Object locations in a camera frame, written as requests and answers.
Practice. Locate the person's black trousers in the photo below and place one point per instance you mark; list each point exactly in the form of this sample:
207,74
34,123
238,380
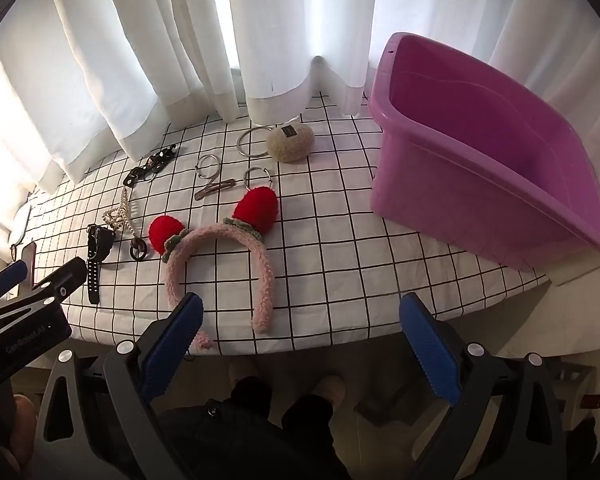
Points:
280,440

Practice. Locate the silver bangle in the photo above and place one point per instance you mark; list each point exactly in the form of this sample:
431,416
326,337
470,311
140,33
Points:
240,147

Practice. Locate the silver hoop earring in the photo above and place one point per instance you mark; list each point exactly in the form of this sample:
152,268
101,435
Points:
245,180
198,167

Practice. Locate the pink headband with red pompoms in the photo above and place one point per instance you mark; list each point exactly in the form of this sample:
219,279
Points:
261,285

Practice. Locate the brown snap hair clip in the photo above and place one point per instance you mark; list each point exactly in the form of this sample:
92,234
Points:
214,191

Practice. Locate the black wrist watch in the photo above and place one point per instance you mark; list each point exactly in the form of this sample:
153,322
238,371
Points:
94,270

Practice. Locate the pink plastic basin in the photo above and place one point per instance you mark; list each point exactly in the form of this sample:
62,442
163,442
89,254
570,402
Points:
455,200

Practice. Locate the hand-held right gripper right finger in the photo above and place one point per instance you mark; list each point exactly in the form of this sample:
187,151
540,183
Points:
425,345

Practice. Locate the person's left hand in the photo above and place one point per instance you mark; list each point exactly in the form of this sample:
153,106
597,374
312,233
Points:
24,420

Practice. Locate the white rounded object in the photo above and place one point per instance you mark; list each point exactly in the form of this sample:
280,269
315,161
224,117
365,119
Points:
19,227

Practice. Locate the beige fluffy hair clip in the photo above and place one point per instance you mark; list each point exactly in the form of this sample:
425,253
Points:
292,149

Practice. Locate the white curtain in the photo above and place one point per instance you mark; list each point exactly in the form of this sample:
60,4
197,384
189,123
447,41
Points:
280,35

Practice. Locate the person's right slipper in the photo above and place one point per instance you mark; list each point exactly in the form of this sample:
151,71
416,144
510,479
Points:
330,385

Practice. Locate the pearl hair clip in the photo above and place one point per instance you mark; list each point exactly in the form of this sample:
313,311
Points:
125,215

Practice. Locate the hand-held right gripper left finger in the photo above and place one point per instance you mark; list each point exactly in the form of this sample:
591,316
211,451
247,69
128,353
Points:
175,345

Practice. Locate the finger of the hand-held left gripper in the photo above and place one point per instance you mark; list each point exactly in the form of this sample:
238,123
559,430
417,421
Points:
67,275
9,275

